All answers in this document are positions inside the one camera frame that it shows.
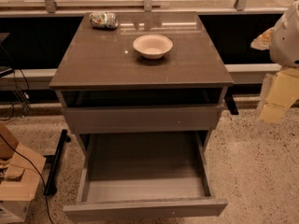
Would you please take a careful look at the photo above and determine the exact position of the grey drawer cabinet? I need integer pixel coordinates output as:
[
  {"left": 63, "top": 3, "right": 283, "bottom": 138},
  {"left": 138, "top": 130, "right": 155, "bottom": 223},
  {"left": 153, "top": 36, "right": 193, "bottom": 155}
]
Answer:
[{"left": 50, "top": 12, "right": 233, "bottom": 149}]

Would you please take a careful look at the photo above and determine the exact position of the cardboard box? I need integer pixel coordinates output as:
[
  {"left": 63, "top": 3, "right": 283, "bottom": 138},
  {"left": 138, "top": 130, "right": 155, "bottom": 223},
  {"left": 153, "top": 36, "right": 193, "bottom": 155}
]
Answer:
[{"left": 0, "top": 124, "right": 46, "bottom": 224}]

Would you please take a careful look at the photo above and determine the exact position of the white paper bowl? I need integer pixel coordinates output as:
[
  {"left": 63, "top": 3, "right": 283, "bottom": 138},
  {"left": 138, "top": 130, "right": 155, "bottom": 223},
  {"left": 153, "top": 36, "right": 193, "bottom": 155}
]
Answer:
[{"left": 133, "top": 35, "right": 173, "bottom": 60}]

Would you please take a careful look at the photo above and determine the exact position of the crumpled snack bag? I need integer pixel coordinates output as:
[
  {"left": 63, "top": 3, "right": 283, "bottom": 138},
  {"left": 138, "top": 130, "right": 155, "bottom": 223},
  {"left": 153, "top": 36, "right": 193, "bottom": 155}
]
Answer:
[{"left": 89, "top": 12, "right": 119, "bottom": 29}]

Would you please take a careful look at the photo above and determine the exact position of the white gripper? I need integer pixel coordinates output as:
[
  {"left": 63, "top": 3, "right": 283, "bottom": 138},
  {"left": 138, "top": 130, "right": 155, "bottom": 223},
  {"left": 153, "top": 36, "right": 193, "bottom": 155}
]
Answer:
[{"left": 250, "top": 0, "right": 299, "bottom": 125}]

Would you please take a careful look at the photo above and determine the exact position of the black cable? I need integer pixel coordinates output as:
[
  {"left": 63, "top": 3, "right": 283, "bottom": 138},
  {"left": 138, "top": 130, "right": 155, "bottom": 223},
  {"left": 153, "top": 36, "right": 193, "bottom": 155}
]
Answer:
[{"left": 0, "top": 133, "right": 55, "bottom": 224}]

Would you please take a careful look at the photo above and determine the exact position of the grey drawer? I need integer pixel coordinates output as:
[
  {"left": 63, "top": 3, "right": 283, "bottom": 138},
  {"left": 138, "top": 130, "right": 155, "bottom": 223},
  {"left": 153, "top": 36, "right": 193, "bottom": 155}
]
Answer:
[
  {"left": 63, "top": 105, "right": 221, "bottom": 134},
  {"left": 64, "top": 132, "right": 228, "bottom": 222}
]

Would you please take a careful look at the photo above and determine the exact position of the black stand leg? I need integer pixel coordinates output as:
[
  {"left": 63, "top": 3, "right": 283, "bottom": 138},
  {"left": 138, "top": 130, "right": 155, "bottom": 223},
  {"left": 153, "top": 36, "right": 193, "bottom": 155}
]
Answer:
[{"left": 44, "top": 129, "right": 71, "bottom": 196}]

